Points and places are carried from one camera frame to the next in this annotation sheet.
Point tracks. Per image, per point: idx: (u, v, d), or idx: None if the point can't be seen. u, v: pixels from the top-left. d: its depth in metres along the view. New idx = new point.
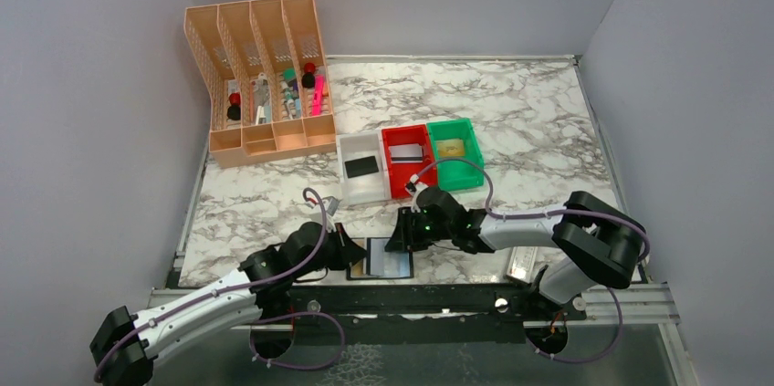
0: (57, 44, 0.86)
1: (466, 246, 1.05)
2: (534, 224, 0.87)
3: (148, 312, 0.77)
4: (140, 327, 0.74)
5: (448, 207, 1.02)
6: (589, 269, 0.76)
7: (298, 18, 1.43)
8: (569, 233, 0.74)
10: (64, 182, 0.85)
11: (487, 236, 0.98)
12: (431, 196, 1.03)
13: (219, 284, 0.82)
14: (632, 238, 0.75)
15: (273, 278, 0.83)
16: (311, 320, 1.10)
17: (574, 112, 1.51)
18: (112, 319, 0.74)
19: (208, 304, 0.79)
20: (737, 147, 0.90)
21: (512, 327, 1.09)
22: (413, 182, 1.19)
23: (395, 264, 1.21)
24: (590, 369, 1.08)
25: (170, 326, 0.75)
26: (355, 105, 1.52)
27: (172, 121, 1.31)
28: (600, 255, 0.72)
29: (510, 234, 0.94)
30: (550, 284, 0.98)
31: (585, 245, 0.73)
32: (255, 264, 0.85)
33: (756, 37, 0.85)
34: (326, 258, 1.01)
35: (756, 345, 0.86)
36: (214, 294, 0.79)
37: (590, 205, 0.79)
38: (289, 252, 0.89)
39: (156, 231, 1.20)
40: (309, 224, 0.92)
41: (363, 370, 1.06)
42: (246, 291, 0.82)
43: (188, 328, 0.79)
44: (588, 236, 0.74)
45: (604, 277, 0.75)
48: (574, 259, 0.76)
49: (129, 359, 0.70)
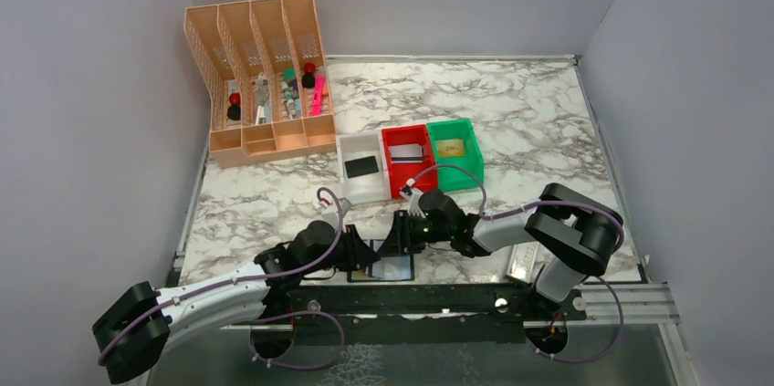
0: (57, 43, 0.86)
1: (464, 250, 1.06)
2: (514, 220, 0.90)
3: (169, 292, 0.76)
4: (163, 304, 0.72)
5: (450, 211, 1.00)
6: (566, 257, 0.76)
7: (298, 18, 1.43)
8: (541, 222, 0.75)
10: (62, 181, 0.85)
11: (479, 238, 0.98)
12: (434, 199, 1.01)
13: (237, 272, 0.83)
14: (608, 224, 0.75)
15: (286, 274, 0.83)
16: (310, 320, 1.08)
17: (574, 112, 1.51)
18: (132, 295, 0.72)
19: (226, 290, 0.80)
20: (738, 148, 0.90)
21: (512, 328, 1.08)
22: (410, 185, 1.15)
23: (396, 265, 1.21)
24: (589, 368, 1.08)
25: (193, 306, 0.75)
26: (355, 105, 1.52)
27: (172, 121, 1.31)
28: (572, 241, 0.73)
29: (500, 234, 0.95)
30: (549, 284, 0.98)
31: (559, 234, 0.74)
32: (266, 259, 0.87)
33: (756, 36, 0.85)
34: (334, 258, 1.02)
35: (756, 345, 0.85)
36: (235, 281, 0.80)
37: (563, 196, 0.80)
38: (298, 250, 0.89)
39: (156, 231, 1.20)
40: (318, 224, 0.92)
41: (364, 370, 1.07)
42: (264, 283, 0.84)
43: (203, 313, 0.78)
44: (560, 224, 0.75)
45: (582, 265, 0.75)
48: (550, 248, 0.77)
49: (150, 334, 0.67)
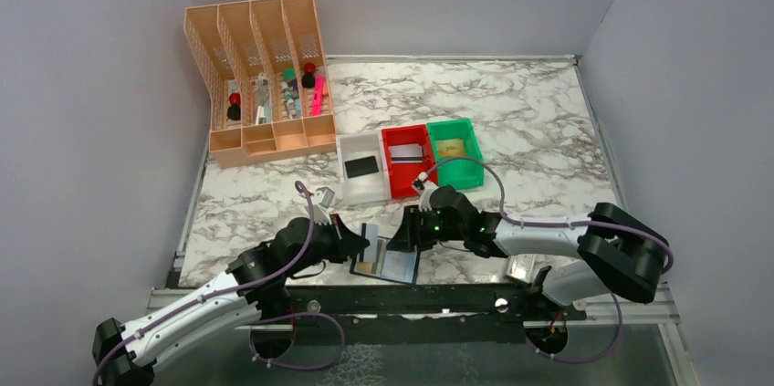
0: (57, 43, 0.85)
1: (479, 251, 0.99)
2: (555, 234, 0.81)
3: (136, 322, 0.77)
4: (127, 339, 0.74)
5: (463, 210, 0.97)
6: (611, 283, 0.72)
7: (298, 17, 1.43)
8: (595, 245, 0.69)
10: (62, 181, 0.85)
11: (501, 243, 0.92)
12: (446, 197, 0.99)
13: (206, 288, 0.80)
14: (655, 251, 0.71)
15: (264, 280, 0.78)
16: (310, 320, 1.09)
17: (574, 112, 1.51)
18: (103, 330, 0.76)
19: (194, 310, 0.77)
20: (738, 148, 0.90)
21: (512, 328, 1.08)
22: (423, 179, 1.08)
23: (402, 268, 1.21)
24: (590, 368, 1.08)
25: (157, 335, 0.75)
26: (355, 105, 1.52)
27: (172, 122, 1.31)
28: (627, 269, 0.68)
29: (533, 244, 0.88)
30: (559, 288, 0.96)
31: (617, 263, 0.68)
32: (243, 266, 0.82)
33: (756, 36, 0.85)
34: (320, 253, 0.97)
35: (756, 345, 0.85)
36: (200, 300, 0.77)
37: (615, 218, 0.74)
38: (278, 251, 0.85)
39: (156, 231, 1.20)
40: (297, 222, 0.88)
41: (364, 370, 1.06)
42: (235, 295, 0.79)
43: (178, 336, 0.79)
44: (618, 252, 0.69)
45: (630, 292, 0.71)
48: (598, 272, 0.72)
49: (118, 370, 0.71)
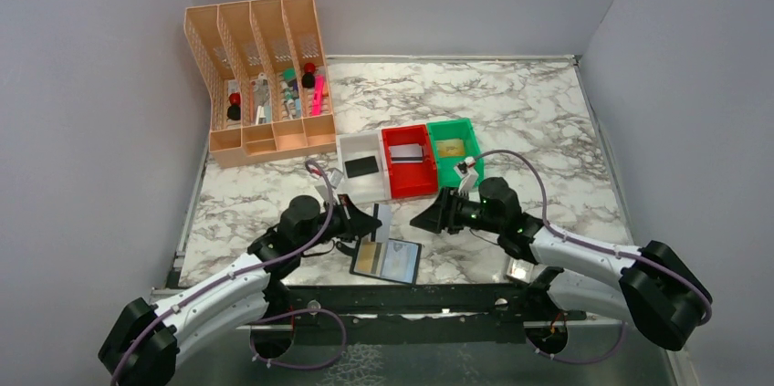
0: (57, 44, 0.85)
1: (509, 250, 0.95)
2: (600, 261, 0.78)
3: (167, 302, 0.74)
4: (164, 314, 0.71)
5: (511, 207, 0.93)
6: (645, 322, 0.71)
7: (298, 18, 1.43)
8: (639, 283, 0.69)
10: (62, 181, 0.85)
11: (537, 249, 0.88)
12: (497, 190, 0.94)
13: (233, 267, 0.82)
14: (700, 303, 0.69)
15: (282, 257, 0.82)
16: (310, 319, 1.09)
17: (574, 112, 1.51)
18: (130, 313, 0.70)
19: (227, 286, 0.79)
20: (737, 148, 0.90)
21: (513, 328, 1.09)
22: (469, 163, 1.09)
23: (403, 268, 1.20)
24: (590, 368, 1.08)
25: (193, 310, 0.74)
26: (355, 105, 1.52)
27: (172, 121, 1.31)
28: (665, 313, 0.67)
29: (566, 261, 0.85)
30: (567, 297, 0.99)
31: (656, 303, 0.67)
32: (260, 246, 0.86)
33: (756, 37, 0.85)
34: (329, 233, 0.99)
35: (756, 345, 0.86)
36: (232, 276, 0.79)
37: (666, 260, 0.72)
38: (288, 232, 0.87)
39: (156, 231, 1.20)
40: (301, 201, 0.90)
41: (364, 370, 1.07)
42: (262, 271, 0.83)
43: (209, 314, 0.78)
44: (660, 294, 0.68)
45: (662, 335, 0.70)
48: (634, 309, 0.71)
49: (158, 345, 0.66)
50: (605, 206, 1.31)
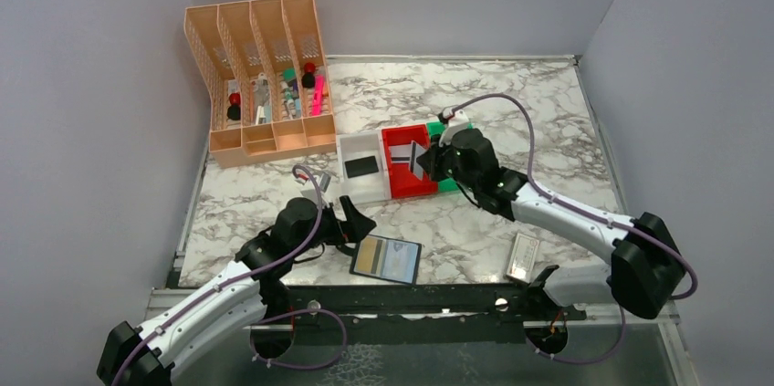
0: (57, 43, 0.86)
1: (490, 204, 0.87)
2: (588, 224, 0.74)
3: (151, 323, 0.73)
4: (148, 338, 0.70)
5: (486, 158, 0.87)
6: (622, 290, 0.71)
7: (298, 17, 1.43)
8: (631, 255, 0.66)
10: (60, 182, 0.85)
11: (519, 207, 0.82)
12: (471, 140, 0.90)
13: (219, 279, 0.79)
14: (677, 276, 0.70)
15: (272, 264, 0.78)
16: (310, 319, 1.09)
17: (574, 112, 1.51)
18: (113, 339, 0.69)
19: (212, 301, 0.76)
20: (737, 147, 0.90)
21: (511, 327, 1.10)
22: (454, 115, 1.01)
23: (404, 269, 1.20)
24: (590, 368, 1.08)
25: (180, 329, 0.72)
26: (355, 105, 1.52)
27: (172, 121, 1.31)
28: (646, 284, 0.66)
29: (547, 222, 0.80)
30: (560, 287, 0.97)
31: (641, 275, 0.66)
32: (249, 252, 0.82)
33: (754, 37, 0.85)
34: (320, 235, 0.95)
35: (755, 344, 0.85)
36: (217, 288, 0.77)
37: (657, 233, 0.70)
38: (283, 233, 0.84)
39: (156, 231, 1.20)
40: (296, 202, 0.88)
41: (363, 370, 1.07)
42: (250, 280, 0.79)
43: (196, 330, 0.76)
44: (645, 265, 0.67)
45: (632, 301, 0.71)
48: (614, 276, 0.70)
49: (145, 369, 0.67)
50: (606, 206, 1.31)
